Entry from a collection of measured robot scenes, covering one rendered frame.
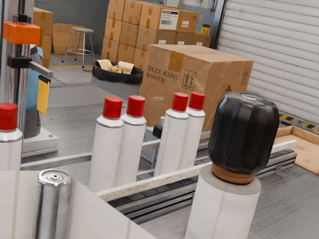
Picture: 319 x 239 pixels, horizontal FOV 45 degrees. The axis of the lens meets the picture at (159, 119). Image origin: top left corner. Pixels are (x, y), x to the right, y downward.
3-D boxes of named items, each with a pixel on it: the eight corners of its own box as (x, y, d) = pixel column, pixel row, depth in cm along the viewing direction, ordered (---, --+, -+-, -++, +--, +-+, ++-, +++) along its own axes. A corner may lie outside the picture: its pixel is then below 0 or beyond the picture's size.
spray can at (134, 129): (119, 199, 77) (135, 102, 71) (104, 188, 81) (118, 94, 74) (138, 194, 81) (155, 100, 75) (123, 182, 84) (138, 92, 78)
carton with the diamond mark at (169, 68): (191, 146, 121) (210, 61, 113) (135, 121, 135) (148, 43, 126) (236, 131, 145) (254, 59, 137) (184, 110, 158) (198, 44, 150)
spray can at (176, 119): (164, 186, 86) (182, 98, 80) (148, 176, 90) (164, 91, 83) (179, 181, 90) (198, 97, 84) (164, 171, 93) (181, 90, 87)
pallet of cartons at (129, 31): (140, 108, 447) (157, 6, 412) (93, 87, 496) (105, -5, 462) (200, 99, 536) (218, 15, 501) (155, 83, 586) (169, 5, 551)
